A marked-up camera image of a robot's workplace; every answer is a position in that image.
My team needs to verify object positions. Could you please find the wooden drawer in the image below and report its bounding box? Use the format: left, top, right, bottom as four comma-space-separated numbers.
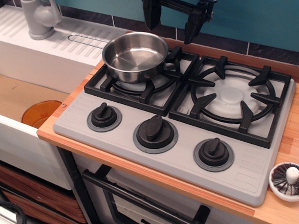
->
3, 191, 87, 224
0, 162, 80, 214

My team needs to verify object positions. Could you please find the white toy sink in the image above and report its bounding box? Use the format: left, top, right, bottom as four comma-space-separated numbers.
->
0, 6, 125, 190

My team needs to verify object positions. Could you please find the wooden drawer front upper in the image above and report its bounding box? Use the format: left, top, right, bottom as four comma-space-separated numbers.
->
0, 162, 80, 214

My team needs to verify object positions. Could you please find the black left burner grate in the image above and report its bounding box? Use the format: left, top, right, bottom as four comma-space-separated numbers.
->
84, 46, 200, 116

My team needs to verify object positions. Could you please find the grey toy stove top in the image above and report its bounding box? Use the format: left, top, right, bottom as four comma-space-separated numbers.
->
53, 52, 296, 206

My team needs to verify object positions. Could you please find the black stove knob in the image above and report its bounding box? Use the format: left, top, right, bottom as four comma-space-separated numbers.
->
193, 138, 235, 173
133, 115, 179, 154
87, 102, 122, 133

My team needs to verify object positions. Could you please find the grey toy faucet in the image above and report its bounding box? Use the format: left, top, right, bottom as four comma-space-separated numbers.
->
20, 0, 62, 40

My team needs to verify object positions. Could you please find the black right burner grate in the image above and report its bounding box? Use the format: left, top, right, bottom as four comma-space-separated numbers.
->
169, 56, 296, 148

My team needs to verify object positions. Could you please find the orange plastic drain disc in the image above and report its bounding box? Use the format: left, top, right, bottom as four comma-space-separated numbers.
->
21, 100, 61, 128

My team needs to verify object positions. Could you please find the black right stove knob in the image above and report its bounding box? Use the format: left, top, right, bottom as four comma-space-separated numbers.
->
193, 138, 235, 173

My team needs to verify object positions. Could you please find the black burner grate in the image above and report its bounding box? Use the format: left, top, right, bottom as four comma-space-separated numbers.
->
169, 56, 296, 148
84, 46, 200, 116

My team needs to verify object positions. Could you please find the white oven door black handle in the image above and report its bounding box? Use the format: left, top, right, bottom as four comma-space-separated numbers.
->
80, 156, 217, 224

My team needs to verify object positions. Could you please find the black middle stove knob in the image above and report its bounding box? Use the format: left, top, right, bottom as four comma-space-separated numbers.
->
133, 115, 179, 154

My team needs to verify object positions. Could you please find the white brown toy mushroom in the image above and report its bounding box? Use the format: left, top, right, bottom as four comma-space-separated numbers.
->
269, 162, 299, 202

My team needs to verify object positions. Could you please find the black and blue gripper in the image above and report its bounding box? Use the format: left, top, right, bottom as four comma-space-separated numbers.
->
142, 0, 217, 44

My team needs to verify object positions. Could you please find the black left stove knob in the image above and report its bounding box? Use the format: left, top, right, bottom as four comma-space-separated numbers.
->
87, 102, 122, 133

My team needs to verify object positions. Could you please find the stainless steel pot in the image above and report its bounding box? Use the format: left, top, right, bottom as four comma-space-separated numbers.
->
68, 32, 169, 84

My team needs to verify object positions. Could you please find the wooden drawer front lower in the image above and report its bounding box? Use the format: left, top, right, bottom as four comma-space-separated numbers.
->
3, 191, 87, 224

